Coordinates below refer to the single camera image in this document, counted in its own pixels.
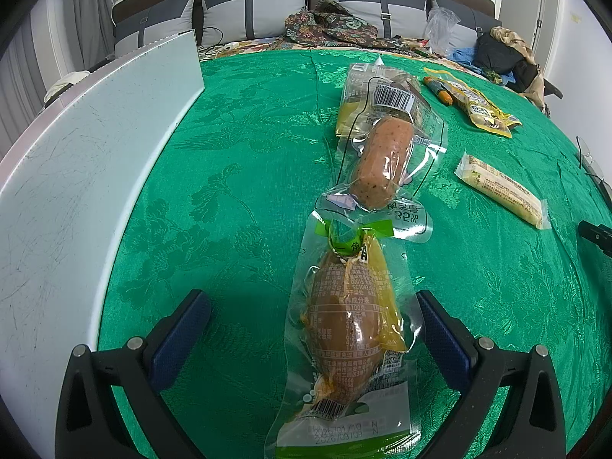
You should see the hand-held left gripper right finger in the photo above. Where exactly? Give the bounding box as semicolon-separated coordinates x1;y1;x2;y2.
415;290;568;459

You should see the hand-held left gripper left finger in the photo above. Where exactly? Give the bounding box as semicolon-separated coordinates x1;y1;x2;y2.
55;288;213;459

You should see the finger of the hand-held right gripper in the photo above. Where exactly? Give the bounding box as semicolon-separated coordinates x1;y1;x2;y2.
578;220;612;255

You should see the braised meat packet green label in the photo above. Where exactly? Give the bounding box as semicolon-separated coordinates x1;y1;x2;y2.
264;210;424;459

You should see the cream wafer bar packet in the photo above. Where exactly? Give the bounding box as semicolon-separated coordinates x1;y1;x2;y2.
454;152;550;230

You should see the gold foil snack packet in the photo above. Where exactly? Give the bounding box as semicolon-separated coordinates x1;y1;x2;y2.
449;81;523;139

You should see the clear packet with sausage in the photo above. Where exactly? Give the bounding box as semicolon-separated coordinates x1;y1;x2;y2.
324;115;448;246

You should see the small orange sausage stick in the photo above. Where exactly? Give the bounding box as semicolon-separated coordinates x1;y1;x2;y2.
423;76;453;106

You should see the yellow snack packet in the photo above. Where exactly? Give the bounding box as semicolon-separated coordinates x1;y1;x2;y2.
423;67;462;88
335;62;383;140

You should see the clear packet with brown snack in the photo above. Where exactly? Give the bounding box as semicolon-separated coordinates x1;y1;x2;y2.
367;63;435;127

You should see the green patterned blanket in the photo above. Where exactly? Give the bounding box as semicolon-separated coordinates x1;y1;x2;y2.
97;47;612;459

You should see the black bag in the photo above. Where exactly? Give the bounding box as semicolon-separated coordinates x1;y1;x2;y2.
472;31;539;93

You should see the grey two-tone pillow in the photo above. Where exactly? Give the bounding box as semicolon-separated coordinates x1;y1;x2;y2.
200;0;309;47
323;0;430;39
429;0;503;54
113;0;198;61

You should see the clear plastic bag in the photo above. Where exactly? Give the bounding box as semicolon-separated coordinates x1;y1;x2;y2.
423;7;462;57

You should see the white cloth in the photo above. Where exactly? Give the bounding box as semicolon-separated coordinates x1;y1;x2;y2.
44;71;91;104

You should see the dark floral garment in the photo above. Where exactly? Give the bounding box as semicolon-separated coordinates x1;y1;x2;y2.
284;0;408;51

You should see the brown headboard panel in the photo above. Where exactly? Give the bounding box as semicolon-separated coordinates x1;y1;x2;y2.
112;0;202;27

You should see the grey curtain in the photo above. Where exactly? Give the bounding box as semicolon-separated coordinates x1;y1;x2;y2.
0;0;118;120

